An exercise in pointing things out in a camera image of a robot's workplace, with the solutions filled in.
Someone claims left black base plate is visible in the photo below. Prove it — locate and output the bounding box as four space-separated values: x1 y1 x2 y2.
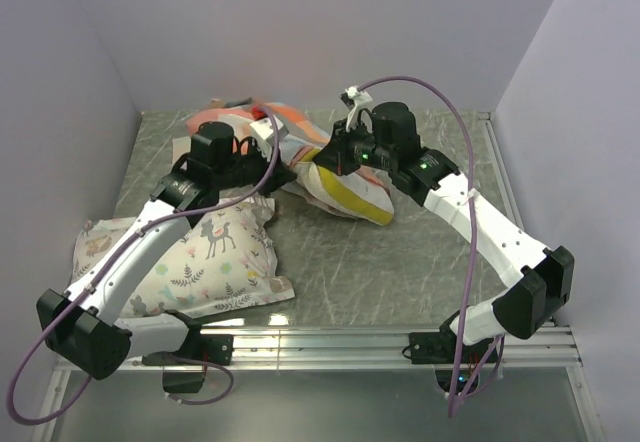
141 333 234 366

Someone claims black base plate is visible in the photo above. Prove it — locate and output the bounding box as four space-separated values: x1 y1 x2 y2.
141 333 234 366
408 329 493 365

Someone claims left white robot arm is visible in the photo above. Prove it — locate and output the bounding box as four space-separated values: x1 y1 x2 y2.
36 118 294 380

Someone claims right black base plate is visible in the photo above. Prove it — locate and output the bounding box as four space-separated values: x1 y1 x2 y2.
408 329 493 365

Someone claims plaid orange blue pillowcase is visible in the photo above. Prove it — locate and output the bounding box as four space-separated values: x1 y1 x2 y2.
172 97 391 213

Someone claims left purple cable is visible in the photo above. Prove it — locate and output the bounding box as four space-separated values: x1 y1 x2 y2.
7 106 281 426

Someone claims floral animal print pillow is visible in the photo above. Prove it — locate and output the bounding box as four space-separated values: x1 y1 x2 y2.
69 196 296 321

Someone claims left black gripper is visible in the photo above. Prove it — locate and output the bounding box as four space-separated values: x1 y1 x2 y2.
215 138 299 199

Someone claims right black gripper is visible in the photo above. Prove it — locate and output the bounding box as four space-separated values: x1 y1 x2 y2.
315 117 397 176

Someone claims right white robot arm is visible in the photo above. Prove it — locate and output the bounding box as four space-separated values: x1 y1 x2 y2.
313 102 575 362

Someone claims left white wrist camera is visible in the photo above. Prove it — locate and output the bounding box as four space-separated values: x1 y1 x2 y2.
249 117 289 155

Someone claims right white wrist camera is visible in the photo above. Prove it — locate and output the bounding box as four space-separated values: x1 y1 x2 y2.
340 86 373 132

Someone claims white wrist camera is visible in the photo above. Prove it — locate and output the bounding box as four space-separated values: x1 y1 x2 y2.
340 86 373 132
249 117 289 155

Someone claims aluminium side rail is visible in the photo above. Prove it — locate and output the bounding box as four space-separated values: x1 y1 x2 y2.
477 111 556 328

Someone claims white pillow yellow edge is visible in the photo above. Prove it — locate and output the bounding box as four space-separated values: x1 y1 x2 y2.
293 161 395 226

